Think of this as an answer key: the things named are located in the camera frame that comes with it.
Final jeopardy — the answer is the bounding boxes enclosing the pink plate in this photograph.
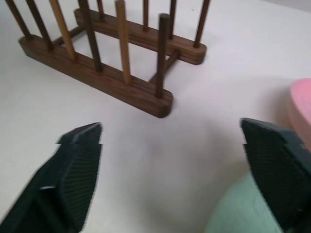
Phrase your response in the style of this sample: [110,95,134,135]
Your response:
[288,78,311,153]

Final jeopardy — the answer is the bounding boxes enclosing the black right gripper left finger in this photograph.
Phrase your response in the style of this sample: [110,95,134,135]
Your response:
[0,122,103,233]

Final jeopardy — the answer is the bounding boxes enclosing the green plate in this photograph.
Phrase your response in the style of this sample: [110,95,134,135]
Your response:
[202,171,311,233]

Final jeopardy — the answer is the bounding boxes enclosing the wooden dish rack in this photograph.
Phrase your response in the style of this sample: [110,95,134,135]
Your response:
[4,0,211,119]

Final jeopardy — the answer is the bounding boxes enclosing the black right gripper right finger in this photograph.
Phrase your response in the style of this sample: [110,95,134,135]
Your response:
[240,117,311,233]

